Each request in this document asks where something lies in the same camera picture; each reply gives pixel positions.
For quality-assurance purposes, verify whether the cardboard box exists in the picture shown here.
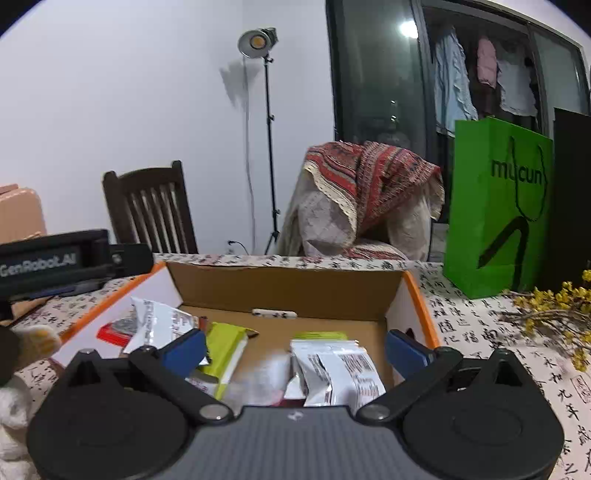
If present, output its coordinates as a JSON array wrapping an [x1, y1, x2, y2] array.
[[60, 261, 441, 407]]

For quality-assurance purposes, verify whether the sliding glass door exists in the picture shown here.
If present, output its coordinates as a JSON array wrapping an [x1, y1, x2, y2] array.
[[325, 0, 591, 264]]

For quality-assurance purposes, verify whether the white red-print snack packet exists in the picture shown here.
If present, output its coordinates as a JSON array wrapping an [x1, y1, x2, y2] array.
[[290, 339, 334, 408], [122, 296, 200, 354], [318, 348, 387, 414]]

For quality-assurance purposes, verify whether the green paper bag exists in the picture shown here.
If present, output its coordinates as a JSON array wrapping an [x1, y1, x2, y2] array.
[[443, 116, 554, 300]]

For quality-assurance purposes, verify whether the yellow flower branch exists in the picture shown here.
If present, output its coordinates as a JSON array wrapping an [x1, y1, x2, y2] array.
[[503, 270, 591, 372]]

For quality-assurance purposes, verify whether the pink hanging garment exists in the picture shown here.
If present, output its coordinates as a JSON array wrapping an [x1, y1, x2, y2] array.
[[475, 37, 499, 88]]

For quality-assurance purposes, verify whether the white hanging garment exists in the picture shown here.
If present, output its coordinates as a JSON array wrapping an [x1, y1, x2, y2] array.
[[496, 44, 539, 117]]

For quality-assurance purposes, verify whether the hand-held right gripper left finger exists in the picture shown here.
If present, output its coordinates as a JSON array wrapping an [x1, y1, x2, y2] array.
[[58, 328, 234, 425]]

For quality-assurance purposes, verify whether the dark wooden chair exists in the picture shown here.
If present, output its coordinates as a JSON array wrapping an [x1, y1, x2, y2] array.
[[102, 160, 199, 256]]

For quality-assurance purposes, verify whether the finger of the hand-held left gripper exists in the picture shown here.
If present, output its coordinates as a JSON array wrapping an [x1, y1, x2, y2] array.
[[55, 279, 106, 298]]

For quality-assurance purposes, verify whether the pink suitcase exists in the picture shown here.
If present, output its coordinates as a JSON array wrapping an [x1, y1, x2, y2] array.
[[0, 185, 47, 243]]

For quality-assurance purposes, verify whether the light blue hanging garment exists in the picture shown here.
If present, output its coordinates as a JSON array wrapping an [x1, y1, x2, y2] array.
[[434, 30, 478, 134]]

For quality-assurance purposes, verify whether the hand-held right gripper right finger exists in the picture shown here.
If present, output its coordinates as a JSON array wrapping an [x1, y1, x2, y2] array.
[[355, 329, 541, 426]]

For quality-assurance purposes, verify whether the red snack box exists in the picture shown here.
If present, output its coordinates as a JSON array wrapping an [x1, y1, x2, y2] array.
[[97, 318, 139, 344]]

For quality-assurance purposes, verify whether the red patterned blanket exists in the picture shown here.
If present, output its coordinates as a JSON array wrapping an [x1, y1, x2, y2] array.
[[303, 141, 445, 260]]

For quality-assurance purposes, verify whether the studio light on stand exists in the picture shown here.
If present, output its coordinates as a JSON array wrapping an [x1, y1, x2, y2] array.
[[238, 28, 282, 254]]

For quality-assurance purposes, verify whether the green snack packet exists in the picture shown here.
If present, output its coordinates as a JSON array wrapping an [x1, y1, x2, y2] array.
[[198, 322, 259, 400], [293, 331, 349, 343]]

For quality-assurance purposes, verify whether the black paper bag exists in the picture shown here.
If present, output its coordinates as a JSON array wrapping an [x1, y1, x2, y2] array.
[[538, 107, 591, 291]]

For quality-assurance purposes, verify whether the beige covered armchair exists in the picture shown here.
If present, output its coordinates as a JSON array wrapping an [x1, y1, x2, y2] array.
[[277, 159, 445, 260]]

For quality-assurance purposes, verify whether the white pink snack packet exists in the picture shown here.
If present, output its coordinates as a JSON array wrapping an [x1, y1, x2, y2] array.
[[228, 353, 291, 407]]

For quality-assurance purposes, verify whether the person's left forearm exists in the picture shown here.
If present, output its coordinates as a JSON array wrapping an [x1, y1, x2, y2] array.
[[0, 323, 63, 480]]

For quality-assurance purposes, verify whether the calligraphy print tablecloth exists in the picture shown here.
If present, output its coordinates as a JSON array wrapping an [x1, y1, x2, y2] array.
[[0, 253, 591, 480]]

